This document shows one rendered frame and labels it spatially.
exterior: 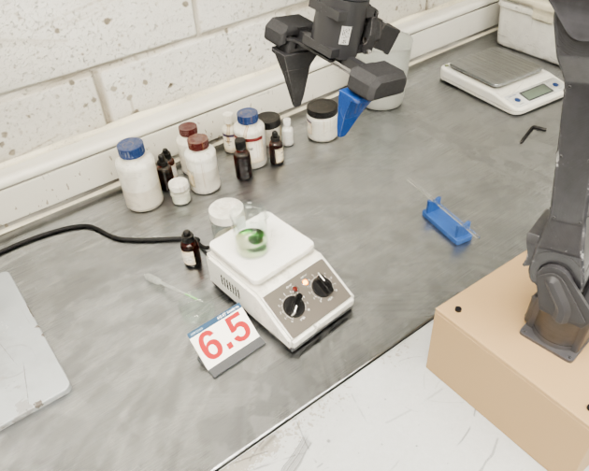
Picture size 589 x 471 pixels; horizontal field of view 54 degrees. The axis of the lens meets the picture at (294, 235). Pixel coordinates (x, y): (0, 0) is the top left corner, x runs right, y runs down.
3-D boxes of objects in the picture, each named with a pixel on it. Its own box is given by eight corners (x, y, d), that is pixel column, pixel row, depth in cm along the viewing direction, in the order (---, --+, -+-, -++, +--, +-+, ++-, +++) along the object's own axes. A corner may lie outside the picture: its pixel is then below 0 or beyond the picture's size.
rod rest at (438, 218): (472, 239, 98) (476, 223, 96) (456, 246, 97) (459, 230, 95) (436, 208, 105) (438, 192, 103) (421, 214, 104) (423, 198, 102)
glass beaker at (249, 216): (228, 259, 85) (222, 216, 80) (244, 236, 89) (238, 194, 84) (265, 267, 83) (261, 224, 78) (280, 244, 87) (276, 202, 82)
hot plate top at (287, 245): (317, 248, 87) (317, 243, 86) (255, 287, 81) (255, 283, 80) (266, 213, 94) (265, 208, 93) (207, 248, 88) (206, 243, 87)
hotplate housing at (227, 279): (355, 308, 88) (357, 270, 83) (292, 356, 81) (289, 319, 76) (263, 240, 101) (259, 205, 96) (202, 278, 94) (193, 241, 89)
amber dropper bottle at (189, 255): (193, 253, 99) (186, 221, 95) (205, 260, 98) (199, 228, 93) (180, 263, 97) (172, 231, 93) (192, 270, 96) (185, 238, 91)
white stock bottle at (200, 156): (225, 178, 116) (218, 131, 109) (214, 196, 111) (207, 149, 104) (197, 176, 117) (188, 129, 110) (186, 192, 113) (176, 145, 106)
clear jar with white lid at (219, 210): (208, 250, 99) (201, 214, 94) (223, 230, 104) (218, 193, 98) (239, 259, 97) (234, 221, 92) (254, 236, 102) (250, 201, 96)
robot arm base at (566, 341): (595, 334, 68) (613, 297, 64) (570, 364, 64) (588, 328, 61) (539, 303, 72) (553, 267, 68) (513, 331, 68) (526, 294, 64)
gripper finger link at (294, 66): (288, 58, 68) (324, 51, 72) (269, 47, 70) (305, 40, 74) (280, 111, 73) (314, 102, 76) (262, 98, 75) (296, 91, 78)
